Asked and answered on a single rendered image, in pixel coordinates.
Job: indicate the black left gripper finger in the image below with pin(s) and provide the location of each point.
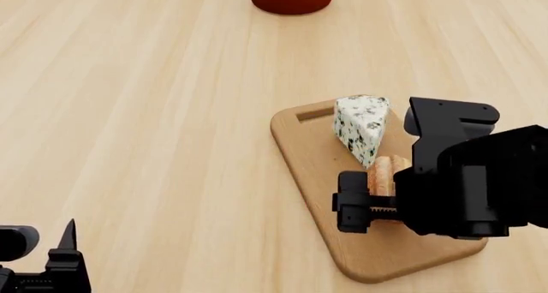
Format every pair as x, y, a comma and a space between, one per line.
68, 261

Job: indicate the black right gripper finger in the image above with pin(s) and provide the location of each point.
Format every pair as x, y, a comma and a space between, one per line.
411, 203
353, 203

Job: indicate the sliced bread piece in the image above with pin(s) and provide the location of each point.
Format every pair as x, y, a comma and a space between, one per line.
381, 177

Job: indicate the blue cheese wedge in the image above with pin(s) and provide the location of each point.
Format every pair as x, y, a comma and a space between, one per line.
359, 126

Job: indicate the light wooden cutting board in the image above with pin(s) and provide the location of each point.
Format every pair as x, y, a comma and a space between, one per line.
308, 145

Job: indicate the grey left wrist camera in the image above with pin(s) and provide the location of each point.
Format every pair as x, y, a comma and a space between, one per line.
17, 243

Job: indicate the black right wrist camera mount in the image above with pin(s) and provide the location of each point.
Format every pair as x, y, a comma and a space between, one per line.
445, 119

